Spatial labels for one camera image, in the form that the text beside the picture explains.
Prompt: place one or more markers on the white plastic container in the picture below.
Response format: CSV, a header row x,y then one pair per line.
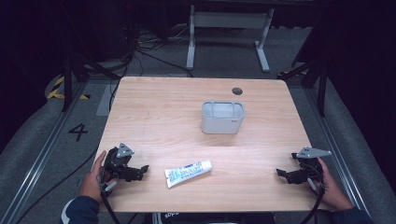
x,y
223,118

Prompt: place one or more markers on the yellow black floor tape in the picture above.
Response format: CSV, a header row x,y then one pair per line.
x,y
55,92

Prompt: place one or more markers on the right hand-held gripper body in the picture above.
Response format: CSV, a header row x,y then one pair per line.
x,y
308,165

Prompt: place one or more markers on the metal floor rail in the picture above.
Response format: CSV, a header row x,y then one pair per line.
x,y
37,161
336,146

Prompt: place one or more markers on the person's right hand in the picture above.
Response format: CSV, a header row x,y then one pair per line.
x,y
333,189

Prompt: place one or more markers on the black device under table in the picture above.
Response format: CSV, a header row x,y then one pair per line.
x,y
214,218

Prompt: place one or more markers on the white metal desk frame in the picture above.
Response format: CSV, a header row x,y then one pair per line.
x,y
231,20

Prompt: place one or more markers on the black tripod stand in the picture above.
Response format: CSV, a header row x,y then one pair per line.
x,y
67,84
321,84

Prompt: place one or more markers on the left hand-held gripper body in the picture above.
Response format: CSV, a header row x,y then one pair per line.
x,y
117,161

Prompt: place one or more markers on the white toothpaste tube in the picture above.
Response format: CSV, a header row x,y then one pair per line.
x,y
186,173

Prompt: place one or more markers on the person's left hand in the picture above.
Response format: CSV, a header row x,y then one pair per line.
x,y
93,180

